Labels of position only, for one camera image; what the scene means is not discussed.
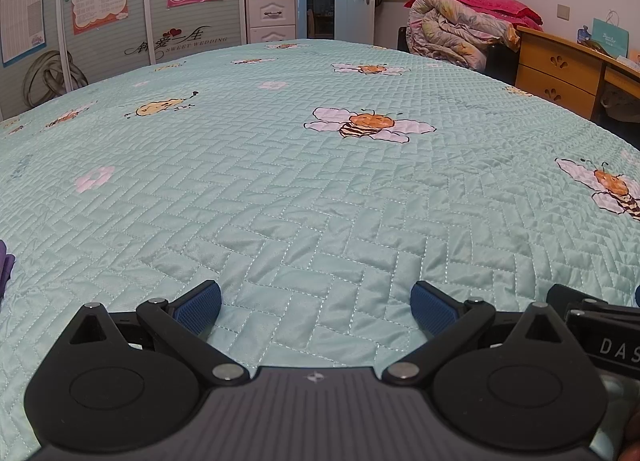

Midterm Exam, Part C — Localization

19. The blue-bordered wall poster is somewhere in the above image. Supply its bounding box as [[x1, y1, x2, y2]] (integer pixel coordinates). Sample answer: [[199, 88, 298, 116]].
[[0, 0, 47, 66]]

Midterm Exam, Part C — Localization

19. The grey sliding-door wardrobe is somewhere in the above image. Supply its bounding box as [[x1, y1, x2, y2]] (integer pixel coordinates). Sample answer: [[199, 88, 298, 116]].
[[0, 0, 278, 122]]

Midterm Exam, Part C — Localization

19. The purple t-shirt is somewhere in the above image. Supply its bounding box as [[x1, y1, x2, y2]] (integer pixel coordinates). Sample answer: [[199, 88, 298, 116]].
[[0, 240, 16, 299]]

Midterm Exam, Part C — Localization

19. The rolled floral quilt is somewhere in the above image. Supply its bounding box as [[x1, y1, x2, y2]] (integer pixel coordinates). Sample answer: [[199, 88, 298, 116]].
[[407, 0, 521, 70]]

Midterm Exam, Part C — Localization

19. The bee-print quilted bedspread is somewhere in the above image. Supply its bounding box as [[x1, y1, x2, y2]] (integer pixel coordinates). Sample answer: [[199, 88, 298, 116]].
[[0, 38, 640, 457]]

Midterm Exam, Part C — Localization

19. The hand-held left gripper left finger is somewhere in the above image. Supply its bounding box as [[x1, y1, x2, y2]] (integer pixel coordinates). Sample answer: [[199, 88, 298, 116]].
[[52, 280, 251, 384]]

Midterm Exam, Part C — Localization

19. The wooden desk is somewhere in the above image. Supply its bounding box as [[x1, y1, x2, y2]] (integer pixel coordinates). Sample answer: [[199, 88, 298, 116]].
[[515, 25, 640, 129]]

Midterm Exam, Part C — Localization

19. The white plastic bag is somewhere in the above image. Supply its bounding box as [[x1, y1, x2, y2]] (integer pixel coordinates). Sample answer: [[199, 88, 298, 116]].
[[600, 86, 640, 124]]

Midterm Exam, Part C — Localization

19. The white drawer cabinet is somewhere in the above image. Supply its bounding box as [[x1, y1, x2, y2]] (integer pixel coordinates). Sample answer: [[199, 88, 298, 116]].
[[246, 0, 298, 45]]

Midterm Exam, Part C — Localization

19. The pink blanket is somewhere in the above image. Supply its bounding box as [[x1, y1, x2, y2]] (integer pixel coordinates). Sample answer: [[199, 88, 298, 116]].
[[405, 0, 543, 32]]

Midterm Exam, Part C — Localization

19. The teal paper bag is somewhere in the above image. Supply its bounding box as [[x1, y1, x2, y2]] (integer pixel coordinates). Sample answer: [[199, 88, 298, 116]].
[[591, 11, 630, 59]]

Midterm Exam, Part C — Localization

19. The person's right hand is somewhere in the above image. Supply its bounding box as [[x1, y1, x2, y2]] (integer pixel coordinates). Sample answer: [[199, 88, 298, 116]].
[[617, 398, 640, 461]]

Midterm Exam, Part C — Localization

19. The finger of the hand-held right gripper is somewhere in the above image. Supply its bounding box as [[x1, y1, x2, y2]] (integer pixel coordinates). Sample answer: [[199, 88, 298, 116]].
[[546, 283, 640, 322]]

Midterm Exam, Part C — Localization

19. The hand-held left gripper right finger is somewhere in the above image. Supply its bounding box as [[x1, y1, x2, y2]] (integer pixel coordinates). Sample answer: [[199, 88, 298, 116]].
[[382, 281, 583, 384]]

